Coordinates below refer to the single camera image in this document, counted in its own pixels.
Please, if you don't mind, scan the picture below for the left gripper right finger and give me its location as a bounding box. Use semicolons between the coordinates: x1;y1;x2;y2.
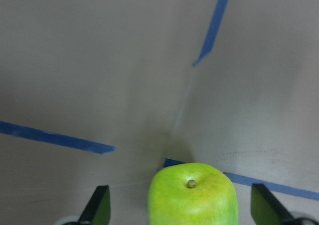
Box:
251;183;319;225

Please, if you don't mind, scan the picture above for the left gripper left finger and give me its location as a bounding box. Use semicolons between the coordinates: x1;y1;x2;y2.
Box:
77;185;111;225

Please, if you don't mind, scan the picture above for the green apple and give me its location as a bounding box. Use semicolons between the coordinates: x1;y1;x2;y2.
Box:
148;163;239;225

